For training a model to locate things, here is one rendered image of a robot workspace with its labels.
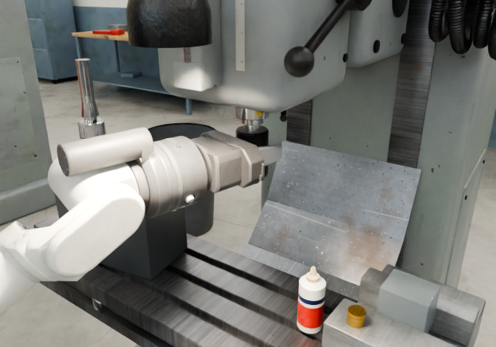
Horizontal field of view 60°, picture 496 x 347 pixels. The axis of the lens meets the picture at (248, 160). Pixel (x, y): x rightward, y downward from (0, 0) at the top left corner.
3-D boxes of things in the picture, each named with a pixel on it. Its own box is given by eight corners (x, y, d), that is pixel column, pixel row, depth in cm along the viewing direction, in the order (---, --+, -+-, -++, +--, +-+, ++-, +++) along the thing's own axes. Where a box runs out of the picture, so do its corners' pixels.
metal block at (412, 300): (421, 346, 53) (429, 307, 51) (374, 325, 56) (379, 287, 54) (433, 323, 57) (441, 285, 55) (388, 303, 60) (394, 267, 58)
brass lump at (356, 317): (360, 331, 52) (362, 319, 51) (343, 323, 53) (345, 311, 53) (367, 320, 54) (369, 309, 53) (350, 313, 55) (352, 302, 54)
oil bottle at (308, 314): (315, 338, 66) (319, 278, 62) (291, 327, 68) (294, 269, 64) (326, 323, 69) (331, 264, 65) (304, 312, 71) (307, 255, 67)
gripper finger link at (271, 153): (277, 161, 63) (245, 171, 59) (278, 139, 62) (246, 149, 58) (286, 164, 62) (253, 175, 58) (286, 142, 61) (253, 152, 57)
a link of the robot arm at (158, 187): (179, 224, 52) (86, 259, 45) (137, 185, 59) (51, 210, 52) (181, 139, 47) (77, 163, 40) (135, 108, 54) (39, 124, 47)
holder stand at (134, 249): (150, 281, 79) (141, 181, 71) (63, 251, 88) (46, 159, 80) (188, 248, 89) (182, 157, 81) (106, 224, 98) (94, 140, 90)
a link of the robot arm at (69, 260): (157, 217, 48) (54, 307, 44) (120, 182, 54) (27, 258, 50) (128, 179, 43) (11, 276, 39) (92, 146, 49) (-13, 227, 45)
